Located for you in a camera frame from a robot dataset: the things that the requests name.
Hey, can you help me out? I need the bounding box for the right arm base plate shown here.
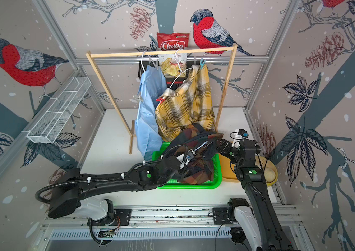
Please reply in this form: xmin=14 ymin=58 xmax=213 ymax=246
xmin=211 ymin=207 xmax=237 ymax=225

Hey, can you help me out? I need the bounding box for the dark multicolour plaid shirt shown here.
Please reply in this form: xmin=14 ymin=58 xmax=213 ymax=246
xmin=163 ymin=123 xmax=223 ymax=185

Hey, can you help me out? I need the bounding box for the white hanger of yellow shirt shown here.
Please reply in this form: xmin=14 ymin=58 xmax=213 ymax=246
xmin=166 ymin=48 xmax=191 ymax=90

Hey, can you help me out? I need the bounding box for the green plastic mesh basket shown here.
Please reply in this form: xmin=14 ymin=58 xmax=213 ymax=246
xmin=161 ymin=139 xmax=222 ymax=189

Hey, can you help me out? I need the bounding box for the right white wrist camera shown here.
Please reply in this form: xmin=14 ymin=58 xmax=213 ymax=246
xmin=230 ymin=129 xmax=249 ymax=148

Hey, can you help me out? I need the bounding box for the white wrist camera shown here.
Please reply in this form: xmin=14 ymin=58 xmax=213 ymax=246
xmin=178 ymin=149 xmax=196 ymax=164
xmin=230 ymin=129 xmax=249 ymax=148

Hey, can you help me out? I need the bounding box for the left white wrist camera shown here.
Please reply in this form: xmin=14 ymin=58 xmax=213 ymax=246
xmin=178 ymin=149 xmax=196 ymax=164

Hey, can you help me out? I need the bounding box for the yellow plaid shirt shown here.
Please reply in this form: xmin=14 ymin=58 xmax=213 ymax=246
xmin=155 ymin=65 xmax=215 ymax=142

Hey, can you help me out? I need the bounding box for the red Chuba chips bag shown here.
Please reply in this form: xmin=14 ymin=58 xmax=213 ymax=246
xmin=157 ymin=32 xmax=190 ymax=78

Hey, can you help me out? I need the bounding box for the white blue wire hanger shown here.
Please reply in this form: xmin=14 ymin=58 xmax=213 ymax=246
xmin=193 ymin=141 xmax=210 ymax=152

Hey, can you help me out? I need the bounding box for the white hanger of blue shirt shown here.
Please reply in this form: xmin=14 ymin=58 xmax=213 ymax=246
xmin=139 ymin=51 xmax=156 ymax=70

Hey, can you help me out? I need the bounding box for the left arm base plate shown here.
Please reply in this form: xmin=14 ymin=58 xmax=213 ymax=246
xmin=87 ymin=209 xmax=132 ymax=227

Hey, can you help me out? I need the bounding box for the red clothespin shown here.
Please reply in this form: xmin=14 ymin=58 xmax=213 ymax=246
xmin=156 ymin=97 xmax=165 ymax=103

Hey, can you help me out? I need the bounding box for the teal clothespin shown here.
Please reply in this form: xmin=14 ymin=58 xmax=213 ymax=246
xmin=199 ymin=58 xmax=206 ymax=70

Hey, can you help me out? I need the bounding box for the yellow round bowl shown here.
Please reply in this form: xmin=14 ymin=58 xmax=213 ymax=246
xmin=255 ymin=155 xmax=278 ymax=187

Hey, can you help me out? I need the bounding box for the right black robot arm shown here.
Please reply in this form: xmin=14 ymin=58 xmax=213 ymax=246
xmin=216 ymin=139 xmax=295 ymax=251

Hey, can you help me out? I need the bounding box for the clear clothespin on blue shirt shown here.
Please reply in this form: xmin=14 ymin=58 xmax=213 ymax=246
xmin=133 ymin=95 xmax=143 ymax=102

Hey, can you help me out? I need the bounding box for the black wall bracket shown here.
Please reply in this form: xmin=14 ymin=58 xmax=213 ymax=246
xmin=138 ymin=61 xmax=149 ymax=80

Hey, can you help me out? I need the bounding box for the wooden clothes rack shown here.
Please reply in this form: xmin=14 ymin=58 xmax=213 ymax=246
xmin=86 ymin=43 xmax=238 ymax=154

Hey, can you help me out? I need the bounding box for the white wire mesh basket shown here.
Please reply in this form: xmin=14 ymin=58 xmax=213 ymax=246
xmin=27 ymin=76 xmax=91 ymax=144

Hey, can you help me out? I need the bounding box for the yellow plastic tray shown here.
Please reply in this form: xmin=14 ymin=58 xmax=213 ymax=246
xmin=219 ymin=154 xmax=239 ymax=183

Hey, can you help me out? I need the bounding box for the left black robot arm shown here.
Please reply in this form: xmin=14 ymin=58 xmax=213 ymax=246
xmin=35 ymin=144 xmax=195 ymax=219

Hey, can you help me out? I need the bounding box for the light blue shirt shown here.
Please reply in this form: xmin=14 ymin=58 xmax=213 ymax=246
xmin=135 ymin=65 xmax=167 ymax=161

